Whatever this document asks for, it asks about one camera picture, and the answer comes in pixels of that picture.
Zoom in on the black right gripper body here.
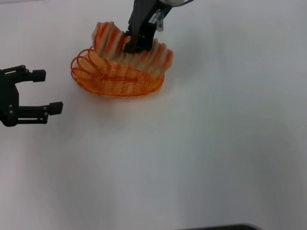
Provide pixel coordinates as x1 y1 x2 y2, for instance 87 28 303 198
128 0 174 51

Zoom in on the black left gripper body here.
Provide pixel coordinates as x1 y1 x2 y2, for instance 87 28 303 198
0 69 20 128

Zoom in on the orange striped bread loaf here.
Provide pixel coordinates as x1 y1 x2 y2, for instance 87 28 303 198
92 21 175 77

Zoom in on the orange wire basket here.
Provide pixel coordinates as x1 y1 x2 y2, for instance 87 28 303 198
71 46 165 98

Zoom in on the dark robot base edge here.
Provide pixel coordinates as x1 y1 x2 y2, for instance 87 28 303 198
184 223 261 230

